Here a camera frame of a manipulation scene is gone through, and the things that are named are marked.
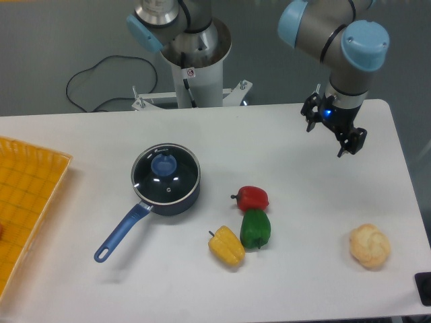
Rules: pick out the yellow bell pepper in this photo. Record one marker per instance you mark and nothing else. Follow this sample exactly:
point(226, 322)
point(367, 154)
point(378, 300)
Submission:
point(226, 247)

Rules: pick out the black device at table edge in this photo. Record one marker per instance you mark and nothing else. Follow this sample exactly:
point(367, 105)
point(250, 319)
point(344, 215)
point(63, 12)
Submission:
point(423, 283)

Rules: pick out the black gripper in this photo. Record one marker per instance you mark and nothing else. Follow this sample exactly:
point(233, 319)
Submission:
point(338, 120)

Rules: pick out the round bread roll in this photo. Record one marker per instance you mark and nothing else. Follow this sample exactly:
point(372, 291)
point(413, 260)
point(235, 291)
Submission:
point(369, 246)

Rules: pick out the red bell pepper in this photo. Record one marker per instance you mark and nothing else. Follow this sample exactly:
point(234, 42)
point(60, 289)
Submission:
point(251, 197)

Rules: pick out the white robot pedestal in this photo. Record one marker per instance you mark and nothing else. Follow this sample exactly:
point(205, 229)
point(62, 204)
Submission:
point(197, 65)

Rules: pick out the green bell pepper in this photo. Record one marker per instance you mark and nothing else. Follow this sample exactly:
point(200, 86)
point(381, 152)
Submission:
point(255, 230)

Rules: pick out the glass lid with blue knob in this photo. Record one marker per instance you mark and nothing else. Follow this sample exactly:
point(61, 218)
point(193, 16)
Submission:
point(165, 174)

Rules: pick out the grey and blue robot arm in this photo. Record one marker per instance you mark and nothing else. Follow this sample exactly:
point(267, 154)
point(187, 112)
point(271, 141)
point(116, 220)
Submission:
point(329, 31)

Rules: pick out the dark blue saucepan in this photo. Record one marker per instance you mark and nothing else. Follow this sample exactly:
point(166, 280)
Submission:
point(138, 212)

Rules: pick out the yellow plastic basket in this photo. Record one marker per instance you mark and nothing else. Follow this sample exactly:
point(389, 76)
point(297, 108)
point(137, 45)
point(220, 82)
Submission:
point(30, 177)

